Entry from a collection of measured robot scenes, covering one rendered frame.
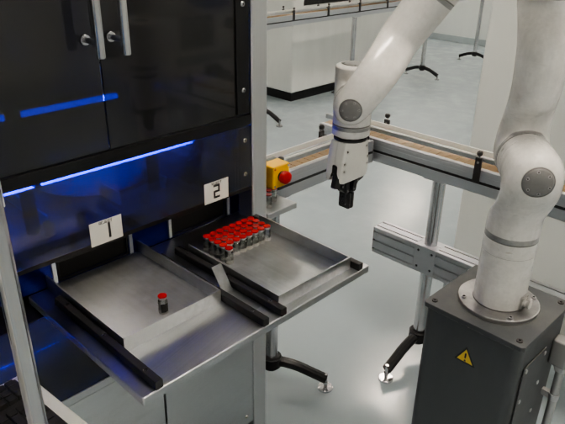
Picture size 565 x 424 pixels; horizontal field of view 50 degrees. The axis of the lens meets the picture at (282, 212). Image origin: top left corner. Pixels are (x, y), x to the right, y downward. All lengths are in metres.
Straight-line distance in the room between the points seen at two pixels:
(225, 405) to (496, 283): 1.03
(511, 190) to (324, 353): 1.56
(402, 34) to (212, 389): 1.25
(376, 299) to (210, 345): 1.84
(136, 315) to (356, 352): 1.48
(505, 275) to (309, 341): 1.45
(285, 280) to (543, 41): 0.78
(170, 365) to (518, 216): 0.80
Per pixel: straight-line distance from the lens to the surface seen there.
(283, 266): 1.57
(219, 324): 1.37
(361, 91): 1.22
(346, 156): 1.34
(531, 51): 1.32
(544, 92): 1.33
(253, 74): 1.66
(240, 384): 2.10
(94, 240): 1.49
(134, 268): 1.60
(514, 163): 1.32
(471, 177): 2.20
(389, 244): 2.53
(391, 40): 1.27
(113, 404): 1.77
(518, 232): 1.42
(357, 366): 2.65
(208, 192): 1.65
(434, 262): 2.43
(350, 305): 3.01
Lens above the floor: 1.69
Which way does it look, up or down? 26 degrees down
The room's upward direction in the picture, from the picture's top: 1 degrees clockwise
